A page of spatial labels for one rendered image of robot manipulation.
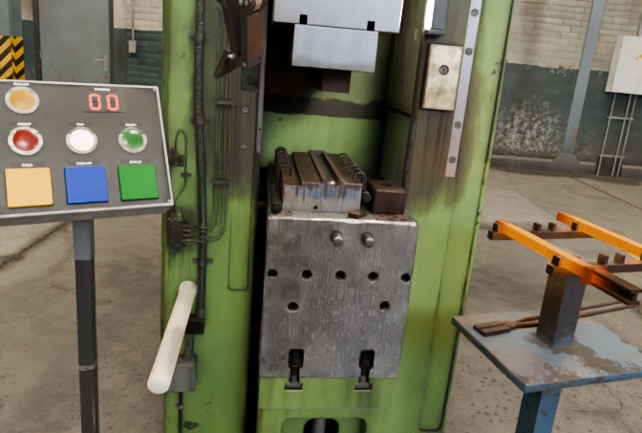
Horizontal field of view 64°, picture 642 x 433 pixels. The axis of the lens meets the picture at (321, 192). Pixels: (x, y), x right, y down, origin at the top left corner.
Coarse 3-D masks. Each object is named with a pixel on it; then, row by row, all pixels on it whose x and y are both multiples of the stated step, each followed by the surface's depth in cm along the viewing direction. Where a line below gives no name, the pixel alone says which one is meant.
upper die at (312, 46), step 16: (288, 32) 146; (304, 32) 119; (320, 32) 119; (336, 32) 119; (352, 32) 120; (368, 32) 120; (288, 48) 142; (304, 48) 120; (320, 48) 120; (336, 48) 120; (352, 48) 121; (368, 48) 121; (304, 64) 121; (320, 64) 121; (336, 64) 121; (352, 64) 122; (368, 64) 122
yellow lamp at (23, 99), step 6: (18, 90) 101; (24, 90) 101; (12, 96) 100; (18, 96) 100; (24, 96) 101; (30, 96) 101; (12, 102) 100; (18, 102) 100; (24, 102) 100; (30, 102) 101; (18, 108) 100; (24, 108) 100; (30, 108) 101
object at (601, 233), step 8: (560, 216) 139; (568, 216) 137; (568, 224) 136; (584, 224) 131; (592, 224) 131; (592, 232) 128; (600, 232) 126; (608, 232) 125; (608, 240) 124; (616, 240) 121; (624, 240) 120; (632, 240) 120; (624, 248) 119; (632, 248) 117; (640, 248) 115
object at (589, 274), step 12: (504, 228) 124; (516, 228) 121; (516, 240) 120; (528, 240) 115; (540, 240) 114; (540, 252) 112; (552, 252) 108; (564, 252) 107; (564, 264) 105; (576, 264) 102; (588, 264) 102; (588, 276) 98; (600, 276) 96; (612, 276) 95; (600, 288) 96; (612, 288) 94; (624, 288) 91; (636, 288) 91; (624, 300) 91; (636, 300) 91
